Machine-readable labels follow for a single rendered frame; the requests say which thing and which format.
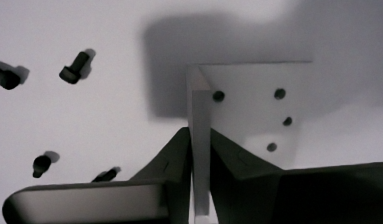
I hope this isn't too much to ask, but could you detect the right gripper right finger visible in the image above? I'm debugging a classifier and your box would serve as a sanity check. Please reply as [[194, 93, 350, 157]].
[[210, 128, 383, 224]]

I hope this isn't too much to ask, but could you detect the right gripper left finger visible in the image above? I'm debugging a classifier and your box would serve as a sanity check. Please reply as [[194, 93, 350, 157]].
[[2, 127, 192, 224]]

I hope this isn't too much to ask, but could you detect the black screw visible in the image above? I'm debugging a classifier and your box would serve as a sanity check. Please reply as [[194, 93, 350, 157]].
[[59, 51, 89, 85], [32, 156, 51, 179], [0, 69, 20, 90], [91, 170, 117, 182]]

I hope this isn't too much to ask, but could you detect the grey metal bracket with holes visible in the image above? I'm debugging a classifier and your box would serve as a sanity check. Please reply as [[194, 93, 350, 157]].
[[186, 61, 314, 224]]

